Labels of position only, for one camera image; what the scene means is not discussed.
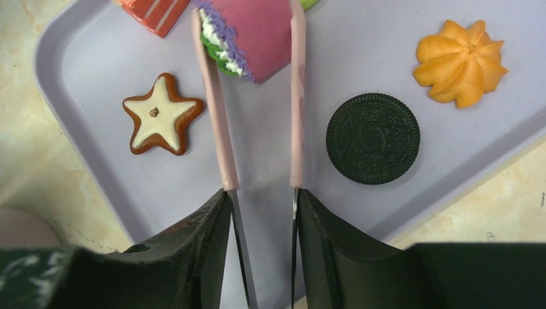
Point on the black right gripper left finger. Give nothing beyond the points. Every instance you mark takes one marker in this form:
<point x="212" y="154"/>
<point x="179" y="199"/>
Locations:
<point x="181" y="267"/>

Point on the pink cake slice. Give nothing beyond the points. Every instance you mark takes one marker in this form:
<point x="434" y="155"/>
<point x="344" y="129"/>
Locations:
<point x="247" y="39"/>

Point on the pink food tongs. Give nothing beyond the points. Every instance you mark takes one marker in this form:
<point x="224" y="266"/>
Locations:
<point x="224" y="152"/>

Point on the black sandwich cookie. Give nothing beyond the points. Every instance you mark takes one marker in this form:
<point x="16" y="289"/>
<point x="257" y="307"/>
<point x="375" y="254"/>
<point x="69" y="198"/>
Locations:
<point x="373" y="139"/>

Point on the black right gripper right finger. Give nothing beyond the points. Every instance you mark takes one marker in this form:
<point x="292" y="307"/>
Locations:
<point x="345" y="268"/>

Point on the red striped cake piece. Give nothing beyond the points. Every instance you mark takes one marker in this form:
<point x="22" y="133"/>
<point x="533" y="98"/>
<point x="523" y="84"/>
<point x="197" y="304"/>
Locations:
<point x="158" y="16"/>

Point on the green round cookie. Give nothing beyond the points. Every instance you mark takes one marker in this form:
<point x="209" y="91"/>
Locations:
<point x="308" y="4"/>

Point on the orange swirl cookie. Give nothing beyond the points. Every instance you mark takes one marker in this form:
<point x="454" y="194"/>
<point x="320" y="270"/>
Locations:
<point x="459" y="64"/>

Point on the star-shaped iced cookie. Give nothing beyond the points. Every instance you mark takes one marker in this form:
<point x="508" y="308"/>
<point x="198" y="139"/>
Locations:
<point x="162" y="117"/>

